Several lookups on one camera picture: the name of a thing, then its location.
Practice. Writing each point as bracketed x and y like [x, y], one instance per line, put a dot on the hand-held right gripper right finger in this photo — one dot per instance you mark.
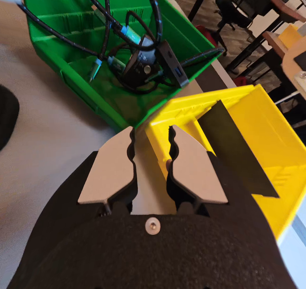
[196, 174]

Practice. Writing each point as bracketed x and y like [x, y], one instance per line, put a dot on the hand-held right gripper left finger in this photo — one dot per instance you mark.
[110, 174]

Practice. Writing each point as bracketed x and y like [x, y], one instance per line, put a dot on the green plastic bin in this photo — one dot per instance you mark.
[133, 107]

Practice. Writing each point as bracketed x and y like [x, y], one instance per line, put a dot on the yellow plastic bin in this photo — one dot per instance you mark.
[275, 138]

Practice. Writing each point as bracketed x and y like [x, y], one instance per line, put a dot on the person's right hand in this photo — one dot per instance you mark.
[168, 164]

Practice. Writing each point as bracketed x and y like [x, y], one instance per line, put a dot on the black bin divider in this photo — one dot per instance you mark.
[234, 150]

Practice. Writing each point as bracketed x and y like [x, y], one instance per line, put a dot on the red bag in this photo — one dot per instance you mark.
[240, 81]
[205, 34]

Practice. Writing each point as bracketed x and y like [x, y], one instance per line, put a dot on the black mesh cushion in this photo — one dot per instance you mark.
[7, 117]

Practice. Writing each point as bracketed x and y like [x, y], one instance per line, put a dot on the wood-rimmed black board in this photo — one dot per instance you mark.
[289, 64]

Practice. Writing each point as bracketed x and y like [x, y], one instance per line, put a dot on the small yellow bin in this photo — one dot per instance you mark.
[289, 37]

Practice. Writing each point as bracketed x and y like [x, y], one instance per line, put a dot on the black office chair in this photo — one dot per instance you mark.
[229, 9]

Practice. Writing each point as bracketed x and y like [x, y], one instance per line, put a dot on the brown desk black legs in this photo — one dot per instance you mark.
[282, 7]

